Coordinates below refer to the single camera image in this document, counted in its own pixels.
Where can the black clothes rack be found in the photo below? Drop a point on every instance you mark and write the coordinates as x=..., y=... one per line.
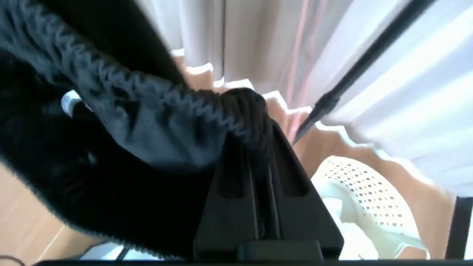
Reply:
x=354, y=70

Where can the beige curtain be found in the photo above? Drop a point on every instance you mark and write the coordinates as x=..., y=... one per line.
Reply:
x=406, y=92

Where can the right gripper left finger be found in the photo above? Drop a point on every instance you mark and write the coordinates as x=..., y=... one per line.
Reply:
x=225, y=221

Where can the white laundry basket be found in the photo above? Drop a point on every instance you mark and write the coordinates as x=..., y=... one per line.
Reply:
x=373, y=192

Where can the black shorts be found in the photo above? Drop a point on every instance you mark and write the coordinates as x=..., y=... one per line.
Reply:
x=92, y=177

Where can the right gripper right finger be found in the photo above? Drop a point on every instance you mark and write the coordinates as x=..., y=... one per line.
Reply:
x=306, y=218

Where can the white garment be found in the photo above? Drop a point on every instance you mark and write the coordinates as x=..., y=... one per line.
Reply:
x=351, y=240

